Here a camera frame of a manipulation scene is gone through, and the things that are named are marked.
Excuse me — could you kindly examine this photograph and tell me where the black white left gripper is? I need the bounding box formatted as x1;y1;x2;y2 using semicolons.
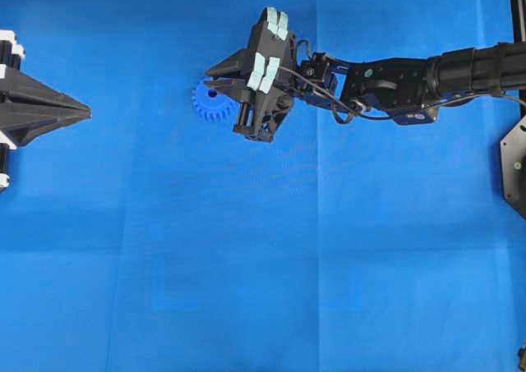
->
0;30;92;191

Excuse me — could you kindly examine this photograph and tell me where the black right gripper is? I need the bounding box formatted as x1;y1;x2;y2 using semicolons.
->
204;7;296;143

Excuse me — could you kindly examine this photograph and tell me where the small blue plastic gear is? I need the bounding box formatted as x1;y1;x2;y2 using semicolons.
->
191;79;238;123

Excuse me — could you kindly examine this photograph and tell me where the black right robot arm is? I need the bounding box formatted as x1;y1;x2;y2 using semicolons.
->
205;7;525;143

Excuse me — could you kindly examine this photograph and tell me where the blue table cloth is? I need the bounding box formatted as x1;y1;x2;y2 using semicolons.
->
1;0;525;371

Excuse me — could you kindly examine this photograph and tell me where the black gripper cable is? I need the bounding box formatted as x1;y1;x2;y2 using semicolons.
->
283;39;526;126

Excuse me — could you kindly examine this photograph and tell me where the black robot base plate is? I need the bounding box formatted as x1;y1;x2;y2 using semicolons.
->
500;117;526;218

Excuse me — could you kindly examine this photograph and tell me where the black aluminium frame post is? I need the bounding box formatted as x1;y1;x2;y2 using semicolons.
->
510;0;525;101

